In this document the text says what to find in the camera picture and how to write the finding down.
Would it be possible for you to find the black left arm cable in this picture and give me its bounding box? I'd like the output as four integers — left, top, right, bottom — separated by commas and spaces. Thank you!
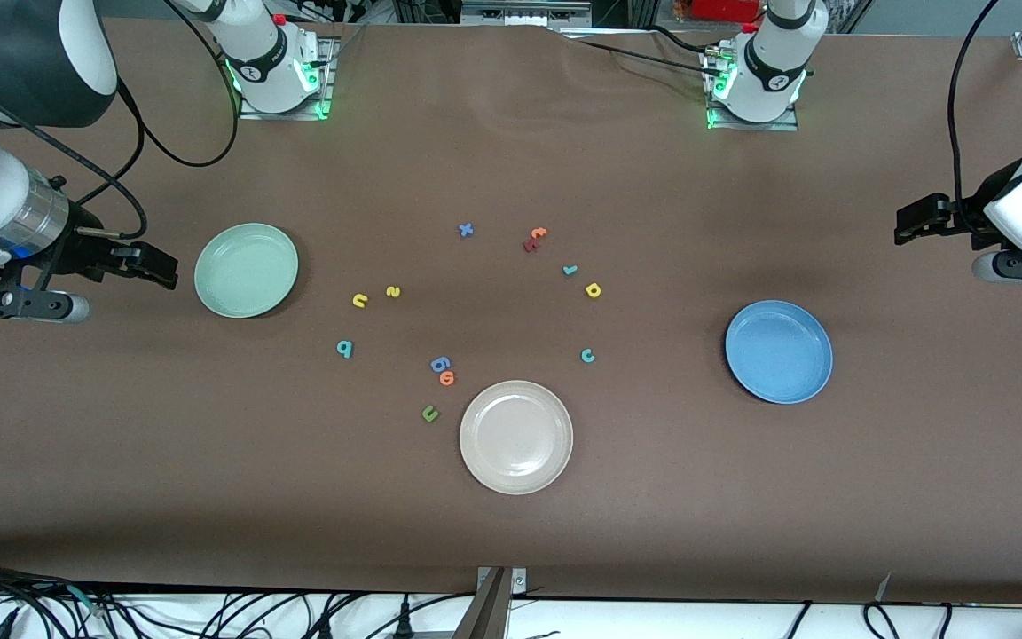
946, 0, 1004, 223

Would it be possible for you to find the grey metal device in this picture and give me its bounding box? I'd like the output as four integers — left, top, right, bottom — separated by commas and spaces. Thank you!
460, 0, 594, 28

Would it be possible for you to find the thin black right gripper cable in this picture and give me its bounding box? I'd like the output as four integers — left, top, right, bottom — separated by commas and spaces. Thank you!
0, 84, 148, 239

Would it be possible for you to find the black base cable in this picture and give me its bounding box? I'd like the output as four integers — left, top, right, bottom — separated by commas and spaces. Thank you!
555, 25, 725, 74

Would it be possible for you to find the blue plate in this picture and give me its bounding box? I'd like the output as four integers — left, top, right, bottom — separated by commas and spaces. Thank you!
725, 300, 834, 406

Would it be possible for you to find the green plate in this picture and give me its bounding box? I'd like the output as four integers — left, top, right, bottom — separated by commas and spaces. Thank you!
194, 223, 300, 319

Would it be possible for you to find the red box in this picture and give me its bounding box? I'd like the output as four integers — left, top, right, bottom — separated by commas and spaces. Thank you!
688, 0, 762, 22

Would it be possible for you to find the beige plate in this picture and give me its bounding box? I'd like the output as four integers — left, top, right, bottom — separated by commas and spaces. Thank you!
459, 380, 575, 495

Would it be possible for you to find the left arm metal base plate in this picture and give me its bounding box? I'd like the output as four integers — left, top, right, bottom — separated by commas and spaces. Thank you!
704, 49, 801, 132

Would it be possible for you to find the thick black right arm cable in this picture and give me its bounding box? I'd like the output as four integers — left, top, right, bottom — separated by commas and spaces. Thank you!
76, 0, 240, 205

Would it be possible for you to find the brown table cover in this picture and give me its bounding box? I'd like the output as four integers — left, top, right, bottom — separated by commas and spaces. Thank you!
0, 18, 1022, 604

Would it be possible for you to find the aluminium profile post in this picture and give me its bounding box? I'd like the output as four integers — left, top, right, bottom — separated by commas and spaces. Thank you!
452, 566, 528, 639

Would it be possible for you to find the teal cable connector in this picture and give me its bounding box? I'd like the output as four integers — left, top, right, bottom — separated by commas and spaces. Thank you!
66, 584, 113, 618

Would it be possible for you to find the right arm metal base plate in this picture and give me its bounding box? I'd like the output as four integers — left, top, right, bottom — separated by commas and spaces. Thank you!
238, 35, 340, 122

